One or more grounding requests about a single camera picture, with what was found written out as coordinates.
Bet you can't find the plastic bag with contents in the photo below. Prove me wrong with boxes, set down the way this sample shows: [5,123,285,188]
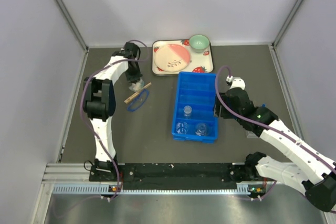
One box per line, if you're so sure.
[129,78,144,92]

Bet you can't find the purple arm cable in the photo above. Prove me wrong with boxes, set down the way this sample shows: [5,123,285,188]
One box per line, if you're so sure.
[214,66,336,201]
[79,39,153,198]

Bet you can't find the strawberry pattern tray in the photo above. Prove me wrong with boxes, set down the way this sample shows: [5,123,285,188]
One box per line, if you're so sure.
[152,39,214,76]

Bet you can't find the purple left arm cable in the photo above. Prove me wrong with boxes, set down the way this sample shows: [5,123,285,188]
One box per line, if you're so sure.
[79,39,153,198]

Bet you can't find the clear test tube rack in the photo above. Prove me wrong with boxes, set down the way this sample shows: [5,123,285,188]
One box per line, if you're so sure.
[246,131,258,138]

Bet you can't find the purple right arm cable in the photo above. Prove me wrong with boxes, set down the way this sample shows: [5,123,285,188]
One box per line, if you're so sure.
[214,66,336,201]

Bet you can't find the wooden tweezers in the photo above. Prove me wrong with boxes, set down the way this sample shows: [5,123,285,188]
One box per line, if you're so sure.
[124,82,152,104]

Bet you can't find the pink cream plate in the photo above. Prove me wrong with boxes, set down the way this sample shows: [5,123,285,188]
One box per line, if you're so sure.
[153,44,191,73]

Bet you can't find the grey slotted cable duct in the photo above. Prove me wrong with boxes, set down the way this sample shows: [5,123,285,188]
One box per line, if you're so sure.
[52,184,251,195]

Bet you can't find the clear glass flask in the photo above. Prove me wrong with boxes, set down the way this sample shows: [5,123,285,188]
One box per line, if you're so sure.
[195,123,210,136]

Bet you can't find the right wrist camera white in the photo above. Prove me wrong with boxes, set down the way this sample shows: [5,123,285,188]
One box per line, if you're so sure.
[226,76,246,90]

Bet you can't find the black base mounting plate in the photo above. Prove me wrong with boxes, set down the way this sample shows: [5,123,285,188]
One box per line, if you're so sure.
[89,162,264,190]

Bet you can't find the blue plastic bin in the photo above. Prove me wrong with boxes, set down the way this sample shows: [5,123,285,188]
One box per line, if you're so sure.
[172,72,218,144]

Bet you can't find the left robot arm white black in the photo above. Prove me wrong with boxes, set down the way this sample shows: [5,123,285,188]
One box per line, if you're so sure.
[80,40,144,182]

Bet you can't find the green ceramic bowl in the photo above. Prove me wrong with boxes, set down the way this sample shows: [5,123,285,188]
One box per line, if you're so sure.
[189,34,210,52]

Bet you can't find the small clear glass dish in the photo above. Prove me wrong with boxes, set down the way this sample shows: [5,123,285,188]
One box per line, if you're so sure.
[183,105,193,118]

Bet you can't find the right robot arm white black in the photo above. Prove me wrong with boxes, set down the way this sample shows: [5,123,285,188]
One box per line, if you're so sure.
[214,87,335,213]

